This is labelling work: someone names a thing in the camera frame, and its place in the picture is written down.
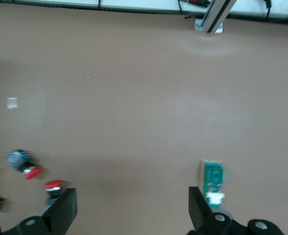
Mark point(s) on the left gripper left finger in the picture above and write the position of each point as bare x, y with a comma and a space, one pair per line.
58, 215

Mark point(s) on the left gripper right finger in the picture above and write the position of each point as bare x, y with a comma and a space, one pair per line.
202, 220

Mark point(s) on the red mushroom button blue block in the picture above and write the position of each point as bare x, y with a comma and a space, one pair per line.
17, 159
53, 184

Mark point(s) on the brown table cover sheet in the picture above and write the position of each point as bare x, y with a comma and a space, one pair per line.
134, 98

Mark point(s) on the aluminium camera mount post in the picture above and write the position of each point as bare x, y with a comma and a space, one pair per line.
211, 23

